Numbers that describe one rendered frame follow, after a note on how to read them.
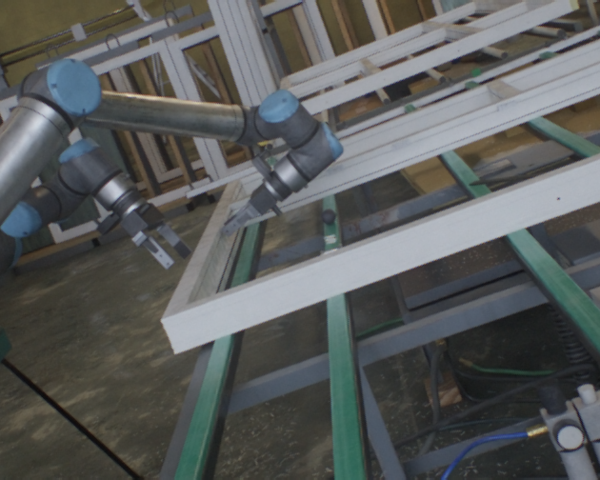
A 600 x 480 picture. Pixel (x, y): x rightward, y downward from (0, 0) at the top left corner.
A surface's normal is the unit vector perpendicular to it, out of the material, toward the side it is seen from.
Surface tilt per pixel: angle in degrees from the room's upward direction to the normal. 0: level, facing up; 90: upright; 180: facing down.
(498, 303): 90
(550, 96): 90
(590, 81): 90
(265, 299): 90
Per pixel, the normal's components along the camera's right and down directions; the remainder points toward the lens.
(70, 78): 0.66, -0.17
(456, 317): -0.02, 0.22
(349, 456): -0.36, -0.91
